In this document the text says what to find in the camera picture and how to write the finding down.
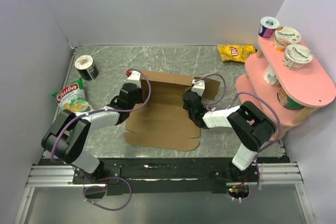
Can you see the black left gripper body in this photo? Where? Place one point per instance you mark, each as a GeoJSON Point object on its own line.
{"type": "Point", "coordinates": [138, 99]}

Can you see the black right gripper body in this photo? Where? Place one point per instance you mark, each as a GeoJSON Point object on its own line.
{"type": "Point", "coordinates": [190, 115]}

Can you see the brown cardboard box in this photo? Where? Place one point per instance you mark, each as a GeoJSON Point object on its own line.
{"type": "Point", "coordinates": [163, 122]}

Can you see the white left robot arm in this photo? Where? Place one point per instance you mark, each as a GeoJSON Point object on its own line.
{"type": "Point", "coordinates": [66, 137]}

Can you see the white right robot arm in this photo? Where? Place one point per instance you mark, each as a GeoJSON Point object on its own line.
{"type": "Point", "coordinates": [250, 124]}

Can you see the black can white lid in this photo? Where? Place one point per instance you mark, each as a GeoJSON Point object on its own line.
{"type": "Point", "coordinates": [86, 67]}

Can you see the green Chuba chips bag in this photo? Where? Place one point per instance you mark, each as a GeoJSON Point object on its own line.
{"type": "Point", "coordinates": [73, 98]}

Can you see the yellow Lays chips bag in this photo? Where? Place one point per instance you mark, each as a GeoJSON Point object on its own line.
{"type": "Point", "coordinates": [235, 53]}

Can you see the white cup middle shelf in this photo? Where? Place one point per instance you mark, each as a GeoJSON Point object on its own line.
{"type": "Point", "coordinates": [270, 77]}

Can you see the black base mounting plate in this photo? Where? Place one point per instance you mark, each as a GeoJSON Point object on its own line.
{"type": "Point", "coordinates": [160, 175]}

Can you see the green can lower shelf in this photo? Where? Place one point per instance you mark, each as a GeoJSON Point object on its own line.
{"type": "Point", "coordinates": [287, 102]}

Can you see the pink three-tier shelf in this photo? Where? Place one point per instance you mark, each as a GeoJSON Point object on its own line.
{"type": "Point", "coordinates": [309, 86]}

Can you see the purple white yogurt cup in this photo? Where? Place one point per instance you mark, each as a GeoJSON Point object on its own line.
{"type": "Point", "coordinates": [267, 27]}

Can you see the Chobani yogurt cup rear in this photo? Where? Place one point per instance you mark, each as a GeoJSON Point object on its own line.
{"type": "Point", "coordinates": [285, 36]}

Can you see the chobani yogurt cup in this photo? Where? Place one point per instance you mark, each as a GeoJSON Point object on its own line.
{"type": "Point", "coordinates": [296, 56]}
{"type": "Point", "coordinates": [285, 36]}

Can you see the Chobani yogurt cup front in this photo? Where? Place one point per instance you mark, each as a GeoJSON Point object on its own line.
{"type": "Point", "coordinates": [296, 56]}

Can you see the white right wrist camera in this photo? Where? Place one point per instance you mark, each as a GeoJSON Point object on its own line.
{"type": "Point", "coordinates": [198, 86]}

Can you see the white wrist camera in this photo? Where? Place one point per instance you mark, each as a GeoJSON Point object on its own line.
{"type": "Point", "coordinates": [133, 77]}
{"type": "Point", "coordinates": [198, 86]}

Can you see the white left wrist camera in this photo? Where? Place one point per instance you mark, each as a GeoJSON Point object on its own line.
{"type": "Point", "coordinates": [133, 77]}

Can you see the aluminium rail frame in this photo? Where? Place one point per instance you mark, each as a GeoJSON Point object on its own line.
{"type": "Point", "coordinates": [274, 200]}

